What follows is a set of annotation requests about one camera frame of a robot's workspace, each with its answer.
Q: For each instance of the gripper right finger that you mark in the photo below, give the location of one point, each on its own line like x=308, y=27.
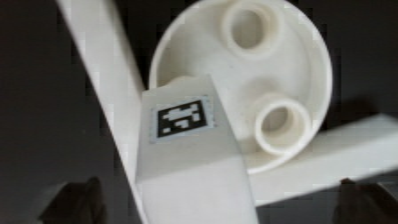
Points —
x=366, y=204

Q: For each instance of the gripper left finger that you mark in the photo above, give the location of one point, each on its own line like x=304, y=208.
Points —
x=77, y=206

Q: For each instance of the white stool leg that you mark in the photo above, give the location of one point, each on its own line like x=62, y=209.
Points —
x=192, y=179

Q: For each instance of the white right fence bar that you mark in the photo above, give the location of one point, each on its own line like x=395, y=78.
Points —
x=350, y=153

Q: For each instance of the white fence bar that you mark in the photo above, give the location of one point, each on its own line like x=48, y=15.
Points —
x=93, y=20
x=350, y=153

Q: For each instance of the white front fence bar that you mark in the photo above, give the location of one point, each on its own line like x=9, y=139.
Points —
x=93, y=20

